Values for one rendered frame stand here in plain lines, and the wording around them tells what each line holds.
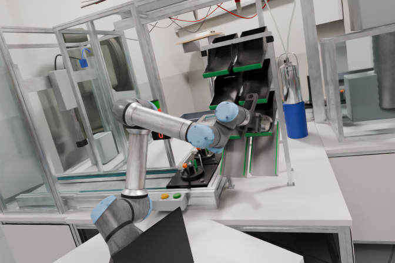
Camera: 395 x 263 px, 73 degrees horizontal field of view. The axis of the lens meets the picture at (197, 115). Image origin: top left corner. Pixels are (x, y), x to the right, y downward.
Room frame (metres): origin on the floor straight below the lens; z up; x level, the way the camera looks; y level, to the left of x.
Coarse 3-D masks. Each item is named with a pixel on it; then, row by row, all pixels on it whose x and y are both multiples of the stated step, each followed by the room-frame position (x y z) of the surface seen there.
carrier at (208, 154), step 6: (192, 150) 1.78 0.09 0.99; (204, 150) 1.66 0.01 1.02; (192, 156) 1.72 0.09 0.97; (198, 156) 1.64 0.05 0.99; (204, 156) 1.62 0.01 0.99; (210, 156) 1.61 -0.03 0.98; (216, 156) 1.63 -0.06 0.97; (186, 162) 1.64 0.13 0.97; (192, 162) 1.62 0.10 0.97; (198, 162) 1.59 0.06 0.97; (204, 162) 1.57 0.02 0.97; (210, 162) 1.55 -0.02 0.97; (216, 162) 1.53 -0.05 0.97
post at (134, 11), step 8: (136, 8) 1.63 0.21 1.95; (136, 16) 1.62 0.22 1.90; (136, 24) 1.63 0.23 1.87; (136, 32) 1.63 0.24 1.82; (144, 40) 1.63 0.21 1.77; (144, 48) 1.62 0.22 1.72; (144, 56) 1.62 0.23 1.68; (144, 64) 1.63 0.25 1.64; (152, 72) 1.64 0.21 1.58; (152, 80) 1.62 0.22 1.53; (152, 88) 1.63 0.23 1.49; (152, 96) 1.63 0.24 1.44; (160, 104) 1.64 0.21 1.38; (168, 144) 1.62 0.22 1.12; (168, 152) 1.63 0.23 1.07; (168, 160) 1.63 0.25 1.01
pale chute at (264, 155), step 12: (276, 132) 1.31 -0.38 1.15; (252, 144) 1.29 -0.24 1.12; (264, 144) 1.30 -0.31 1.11; (276, 144) 1.23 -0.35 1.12; (252, 156) 1.27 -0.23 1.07; (264, 156) 1.26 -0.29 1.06; (276, 156) 1.19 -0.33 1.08; (252, 168) 1.24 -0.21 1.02; (264, 168) 1.22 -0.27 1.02; (276, 168) 1.15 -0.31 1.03
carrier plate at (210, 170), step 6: (204, 168) 1.48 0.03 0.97; (210, 168) 1.46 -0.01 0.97; (204, 174) 1.40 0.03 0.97; (210, 174) 1.38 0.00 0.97; (174, 180) 1.40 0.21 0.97; (180, 180) 1.39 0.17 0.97; (192, 180) 1.36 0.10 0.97; (198, 180) 1.34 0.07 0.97; (204, 180) 1.33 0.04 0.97; (168, 186) 1.35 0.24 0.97; (174, 186) 1.34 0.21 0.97; (192, 186) 1.31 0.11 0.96; (198, 186) 1.29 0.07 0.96; (204, 186) 1.28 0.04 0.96
